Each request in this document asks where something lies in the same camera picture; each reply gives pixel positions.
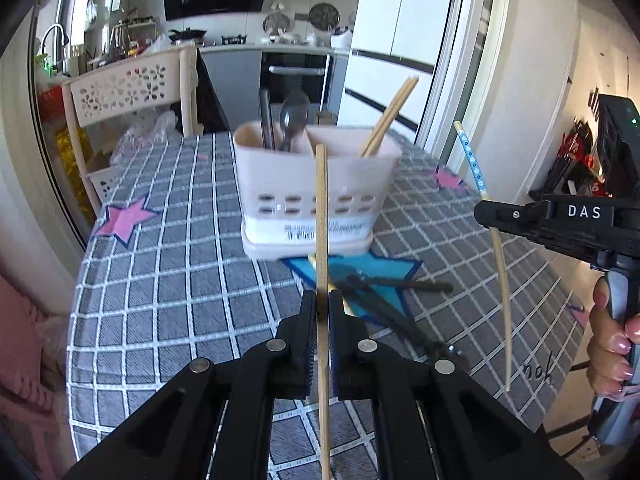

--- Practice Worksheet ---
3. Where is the blue chopstick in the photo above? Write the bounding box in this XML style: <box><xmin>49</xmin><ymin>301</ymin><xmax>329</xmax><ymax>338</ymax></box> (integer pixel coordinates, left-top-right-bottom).
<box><xmin>454</xmin><ymin>120</ymin><xmax>512</xmax><ymax>392</ymax></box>

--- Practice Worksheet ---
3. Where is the long plain wooden chopstick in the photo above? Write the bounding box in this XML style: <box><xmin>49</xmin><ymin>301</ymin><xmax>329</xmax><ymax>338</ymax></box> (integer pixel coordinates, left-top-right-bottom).
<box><xmin>314</xmin><ymin>144</ymin><xmax>331</xmax><ymax>480</ymax></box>

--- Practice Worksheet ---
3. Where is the black handled spoon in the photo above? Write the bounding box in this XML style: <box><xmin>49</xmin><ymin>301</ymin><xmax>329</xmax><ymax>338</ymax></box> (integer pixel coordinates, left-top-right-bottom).
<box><xmin>259</xmin><ymin>88</ymin><xmax>276</xmax><ymax>151</ymax></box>

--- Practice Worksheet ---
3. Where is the yellow patterned chopstick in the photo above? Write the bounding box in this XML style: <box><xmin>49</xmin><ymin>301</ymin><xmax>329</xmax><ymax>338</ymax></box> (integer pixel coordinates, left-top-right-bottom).
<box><xmin>307</xmin><ymin>254</ymin><xmax>356</xmax><ymax>317</ymax></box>

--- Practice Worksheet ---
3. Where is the kitchen faucet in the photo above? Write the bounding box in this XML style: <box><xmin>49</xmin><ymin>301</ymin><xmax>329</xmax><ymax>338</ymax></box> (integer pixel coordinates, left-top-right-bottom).
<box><xmin>38</xmin><ymin>23</ymin><xmax>70</xmax><ymax>72</ymax></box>

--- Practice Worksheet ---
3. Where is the person's right hand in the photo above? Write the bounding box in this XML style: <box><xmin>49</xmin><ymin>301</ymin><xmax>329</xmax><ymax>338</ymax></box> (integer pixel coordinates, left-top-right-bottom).
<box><xmin>587</xmin><ymin>278</ymin><xmax>640</xmax><ymax>396</ymax></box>

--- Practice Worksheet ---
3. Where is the grey checked tablecloth with stars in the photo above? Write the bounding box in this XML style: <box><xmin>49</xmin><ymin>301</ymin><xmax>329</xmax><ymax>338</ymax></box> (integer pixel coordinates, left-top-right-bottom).
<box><xmin>66</xmin><ymin>133</ymin><xmax>584</xmax><ymax>479</ymax></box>

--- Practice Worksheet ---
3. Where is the white refrigerator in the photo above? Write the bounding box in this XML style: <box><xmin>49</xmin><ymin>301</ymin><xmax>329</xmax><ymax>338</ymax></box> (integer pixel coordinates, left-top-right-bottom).
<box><xmin>337</xmin><ymin>0</ymin><xmax>451</xmax><ymax>143</ymax></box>

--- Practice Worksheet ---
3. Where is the pink plastic utensil holder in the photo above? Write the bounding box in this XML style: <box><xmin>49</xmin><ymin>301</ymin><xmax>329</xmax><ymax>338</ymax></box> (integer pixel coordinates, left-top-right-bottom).
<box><xmin>232</xmin><ymin>122</ymin><xmax>402</xmax><ymax>260</ymax></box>

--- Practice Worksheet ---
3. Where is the spoon standing in holder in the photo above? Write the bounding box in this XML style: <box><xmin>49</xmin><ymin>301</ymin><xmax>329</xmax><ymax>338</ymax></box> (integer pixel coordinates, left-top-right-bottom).
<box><xmin>279</xmin><ymin>91</ymin><xmax>310</xmax><ymax>152</ymax></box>

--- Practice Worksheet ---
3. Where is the built-in black oven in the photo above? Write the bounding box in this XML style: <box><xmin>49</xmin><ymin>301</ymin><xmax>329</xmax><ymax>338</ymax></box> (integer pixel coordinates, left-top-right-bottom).
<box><xmin>260</xmin><ymin>51</ymin><xmax>333</xmax><ymax>110</ymax></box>

